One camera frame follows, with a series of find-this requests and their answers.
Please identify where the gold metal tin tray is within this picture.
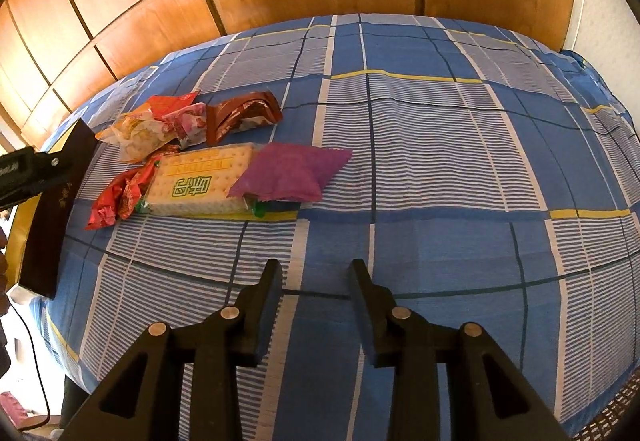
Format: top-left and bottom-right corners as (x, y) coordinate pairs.
(6, 120), (98, 298)

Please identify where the red crinkled candy packet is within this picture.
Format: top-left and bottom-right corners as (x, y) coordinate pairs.
(86, 153), (164, 230)

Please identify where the pale yellow snack packet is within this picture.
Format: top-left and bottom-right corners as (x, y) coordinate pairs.
(96, 103), (176, 164)

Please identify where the pink floral candy packet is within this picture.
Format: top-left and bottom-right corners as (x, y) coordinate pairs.
(164, 103), (207, 149)

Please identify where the cream cracker packet green text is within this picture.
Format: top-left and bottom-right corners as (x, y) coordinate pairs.
(136, 143), (262, 219)

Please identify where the purple snack packet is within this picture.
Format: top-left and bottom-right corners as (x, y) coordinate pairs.
(228, 143), (352, 202)

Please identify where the brown chocolate snack packet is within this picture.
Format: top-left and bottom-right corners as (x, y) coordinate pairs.
(206, 91), (283, 146)

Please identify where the red long snack packet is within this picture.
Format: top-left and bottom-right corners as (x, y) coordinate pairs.
(146, 92), (198, 120)

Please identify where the left hand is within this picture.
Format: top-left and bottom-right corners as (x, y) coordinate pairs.
(0, 230), (10, 317)

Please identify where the blue plaid bed sheet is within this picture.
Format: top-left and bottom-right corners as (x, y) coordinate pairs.
(32, 14), (639, 440)

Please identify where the black cable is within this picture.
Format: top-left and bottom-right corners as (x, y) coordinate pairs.
(6, 297), (52, 433)

